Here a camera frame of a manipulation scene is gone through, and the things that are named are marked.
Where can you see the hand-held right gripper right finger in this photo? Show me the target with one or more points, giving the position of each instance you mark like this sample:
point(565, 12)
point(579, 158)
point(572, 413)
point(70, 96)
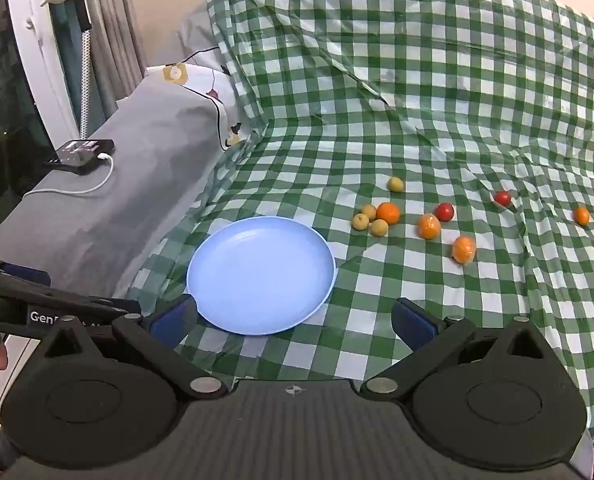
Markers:
point(416, 325)

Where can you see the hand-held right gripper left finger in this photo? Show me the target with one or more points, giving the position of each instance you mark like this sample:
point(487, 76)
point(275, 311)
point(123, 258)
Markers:
point(171, 321)

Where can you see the plastic-wrapped orange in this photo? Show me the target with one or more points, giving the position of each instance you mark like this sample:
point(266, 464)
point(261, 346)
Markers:
point(429, 226)
point(464, 249)

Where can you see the light blue plate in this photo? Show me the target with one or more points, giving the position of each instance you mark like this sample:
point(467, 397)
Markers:
point(262, 270)

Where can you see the plain orange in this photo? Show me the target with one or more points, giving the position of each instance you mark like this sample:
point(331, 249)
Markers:
point(388, 213)

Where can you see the red cherry tomato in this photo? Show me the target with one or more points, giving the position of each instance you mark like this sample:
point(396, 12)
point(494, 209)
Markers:
point(502, 198)
point(444, 211)

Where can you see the small yellow fruit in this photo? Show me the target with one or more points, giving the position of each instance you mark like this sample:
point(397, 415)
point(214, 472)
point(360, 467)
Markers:
point(368, 211)
point(395, 184)
point(379, 227)
point(360, 221)

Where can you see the small orange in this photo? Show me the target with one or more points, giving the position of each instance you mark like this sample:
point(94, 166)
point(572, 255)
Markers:
point(581, 215)

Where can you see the black smartphone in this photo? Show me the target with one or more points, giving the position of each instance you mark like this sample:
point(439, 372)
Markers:
point(79, 152)

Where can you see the white printed pillow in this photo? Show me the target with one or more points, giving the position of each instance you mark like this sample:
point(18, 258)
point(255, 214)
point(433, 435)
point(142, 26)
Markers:
point(199, 87)

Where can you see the green checked cloth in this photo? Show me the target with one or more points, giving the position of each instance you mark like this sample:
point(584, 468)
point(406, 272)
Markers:
point(427, 85)

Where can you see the teal curtain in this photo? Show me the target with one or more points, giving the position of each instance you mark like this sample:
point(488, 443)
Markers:
point(69, 65)

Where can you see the black gooseneck phone holder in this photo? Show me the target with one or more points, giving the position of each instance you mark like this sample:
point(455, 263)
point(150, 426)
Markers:
point(79, 5)

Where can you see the white window frame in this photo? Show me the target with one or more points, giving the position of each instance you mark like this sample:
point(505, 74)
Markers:
point(32, 35)

